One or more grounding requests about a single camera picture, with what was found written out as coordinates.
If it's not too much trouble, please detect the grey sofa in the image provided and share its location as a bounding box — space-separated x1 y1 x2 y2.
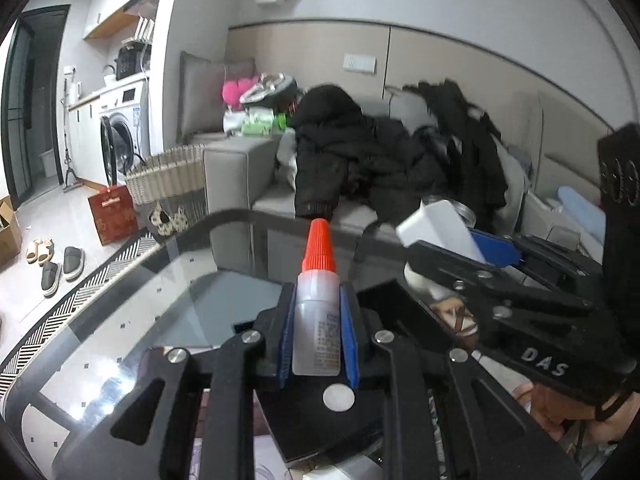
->
180 54 610 240

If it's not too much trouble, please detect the beige slipper pair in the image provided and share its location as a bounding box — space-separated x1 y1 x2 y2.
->
25 238 54 266

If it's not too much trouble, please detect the white power adapter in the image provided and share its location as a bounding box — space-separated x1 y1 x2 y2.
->
396 200 486 263

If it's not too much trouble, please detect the cream tumbler cup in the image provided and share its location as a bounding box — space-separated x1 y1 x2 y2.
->
396 200 485 290

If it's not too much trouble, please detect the anime printed desk mat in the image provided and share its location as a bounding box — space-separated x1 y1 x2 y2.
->
188 294 622 480

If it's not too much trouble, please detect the glue bottle orange cap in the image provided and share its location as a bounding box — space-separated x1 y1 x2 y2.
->
292 219 342 377

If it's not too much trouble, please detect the grey sofa cushion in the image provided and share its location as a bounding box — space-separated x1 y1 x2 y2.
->
177 51 256 143

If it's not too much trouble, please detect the red gift bag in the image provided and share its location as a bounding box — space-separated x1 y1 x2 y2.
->
88 185 139 246

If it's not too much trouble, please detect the grey slipper pair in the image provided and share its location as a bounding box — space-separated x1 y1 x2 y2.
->
40 246 86 298

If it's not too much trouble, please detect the green wet wipes pack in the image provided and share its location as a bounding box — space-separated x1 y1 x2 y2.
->
240 107 290 136

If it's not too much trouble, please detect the pink plush toy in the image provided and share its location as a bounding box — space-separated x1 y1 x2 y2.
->
221 76 259 110

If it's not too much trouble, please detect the brown cardboard box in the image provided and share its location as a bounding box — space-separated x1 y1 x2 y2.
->
0 200 22 266

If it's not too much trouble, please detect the white wall socket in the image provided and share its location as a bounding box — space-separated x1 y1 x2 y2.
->
343 53 378 75

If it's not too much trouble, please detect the person's right hand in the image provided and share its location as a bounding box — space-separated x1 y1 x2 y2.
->
512 382 639 444

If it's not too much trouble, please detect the dark clothes pile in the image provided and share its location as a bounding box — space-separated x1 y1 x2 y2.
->
402 79 508 231

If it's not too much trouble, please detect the woven laundry basket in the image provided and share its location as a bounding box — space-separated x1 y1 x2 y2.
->
125 144 205 205

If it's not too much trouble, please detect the black jacket on sofa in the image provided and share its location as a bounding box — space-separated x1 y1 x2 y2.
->
290 84 447 224

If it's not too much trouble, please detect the white washing machine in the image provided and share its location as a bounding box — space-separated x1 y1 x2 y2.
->
99 78 151 185

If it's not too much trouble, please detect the black microwave oven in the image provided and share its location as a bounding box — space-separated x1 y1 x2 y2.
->
115 41 152 80

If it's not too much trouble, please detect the black cardboard box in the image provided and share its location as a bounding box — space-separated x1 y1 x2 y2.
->
234 278 452 466

